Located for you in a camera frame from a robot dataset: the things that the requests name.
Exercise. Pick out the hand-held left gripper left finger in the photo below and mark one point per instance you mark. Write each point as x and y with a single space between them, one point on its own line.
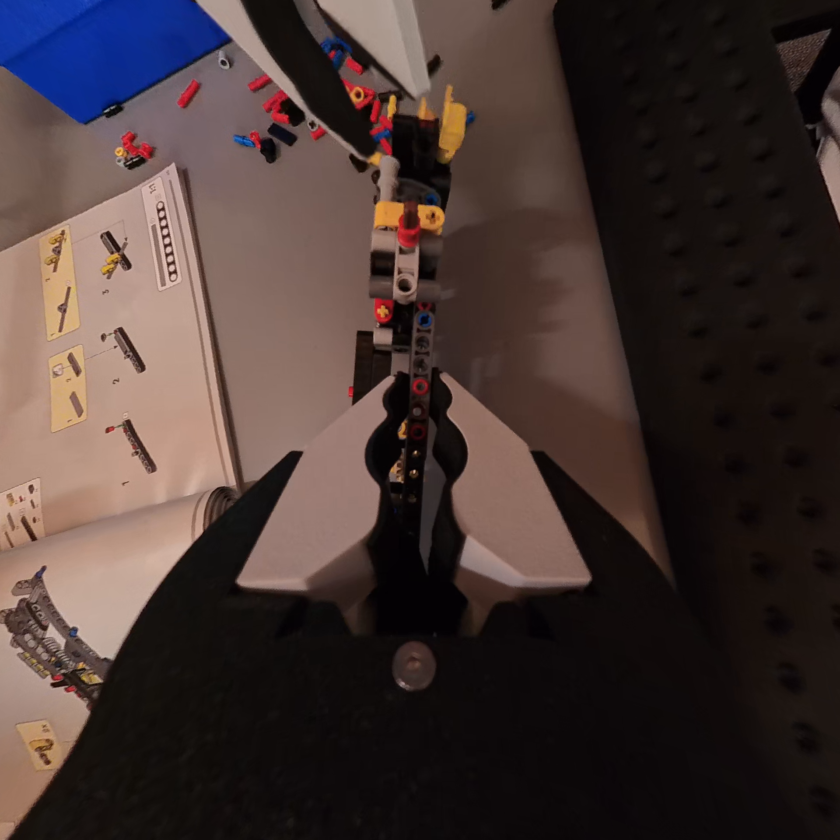
315 512

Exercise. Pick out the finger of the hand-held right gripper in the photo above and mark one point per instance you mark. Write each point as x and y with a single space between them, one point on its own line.
262 39
380 33

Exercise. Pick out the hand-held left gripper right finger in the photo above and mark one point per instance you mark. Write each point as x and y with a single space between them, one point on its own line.
518 512

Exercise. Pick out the grey lego axle pin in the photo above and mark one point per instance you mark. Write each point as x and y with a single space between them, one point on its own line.
388 174

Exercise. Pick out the yellow lego connector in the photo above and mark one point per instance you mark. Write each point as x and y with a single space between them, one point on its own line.
388 211

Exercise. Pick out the lego car chassis model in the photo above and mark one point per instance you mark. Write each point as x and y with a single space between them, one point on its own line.
407 262

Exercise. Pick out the scatter of small lego pins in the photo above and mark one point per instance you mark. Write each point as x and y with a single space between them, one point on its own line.
189 93

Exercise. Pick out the lego instruction booklet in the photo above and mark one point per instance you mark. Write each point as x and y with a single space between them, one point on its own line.
184 394

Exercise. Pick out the blue plastic bin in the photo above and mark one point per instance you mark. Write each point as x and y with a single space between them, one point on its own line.
98 52

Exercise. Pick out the person's white shirt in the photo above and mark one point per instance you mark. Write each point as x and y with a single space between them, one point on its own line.
832 151

